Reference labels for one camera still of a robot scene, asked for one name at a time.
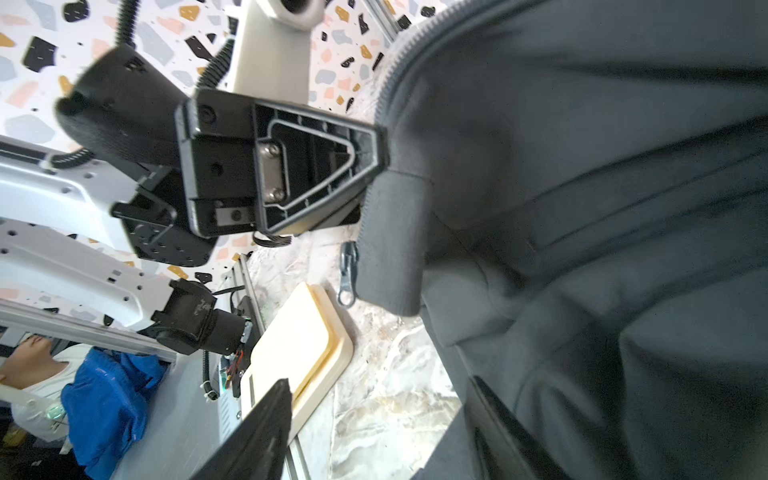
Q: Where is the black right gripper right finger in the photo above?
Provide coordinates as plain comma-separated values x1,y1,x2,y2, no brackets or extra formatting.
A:
464,376,568,479

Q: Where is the grey zip-up jacket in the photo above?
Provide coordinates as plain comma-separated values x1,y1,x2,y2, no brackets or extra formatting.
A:
356,1,767,479

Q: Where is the aluminium corner frame post left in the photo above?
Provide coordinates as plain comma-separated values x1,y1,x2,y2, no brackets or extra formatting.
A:
363,0,400,42

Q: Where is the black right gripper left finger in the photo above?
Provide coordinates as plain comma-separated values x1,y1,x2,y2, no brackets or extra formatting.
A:
192,379,292,480

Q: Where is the cream kitchen scale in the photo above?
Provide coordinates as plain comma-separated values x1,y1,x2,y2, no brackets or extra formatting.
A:
241,283,354,440

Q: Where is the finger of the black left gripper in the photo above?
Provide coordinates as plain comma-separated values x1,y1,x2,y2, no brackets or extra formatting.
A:
252,100,387,235

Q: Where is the person in blue clothing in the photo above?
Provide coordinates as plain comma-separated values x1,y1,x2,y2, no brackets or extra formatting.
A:
1,335,169,479

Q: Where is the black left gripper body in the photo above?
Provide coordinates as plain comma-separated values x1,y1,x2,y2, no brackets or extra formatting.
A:
54,45,255,267

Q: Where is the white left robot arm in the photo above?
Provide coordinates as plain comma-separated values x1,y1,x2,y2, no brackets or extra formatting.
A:
1,1,385,355

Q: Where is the black corrugated cable conduit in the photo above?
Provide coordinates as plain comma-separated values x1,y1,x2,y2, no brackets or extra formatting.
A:
49,0,238,170

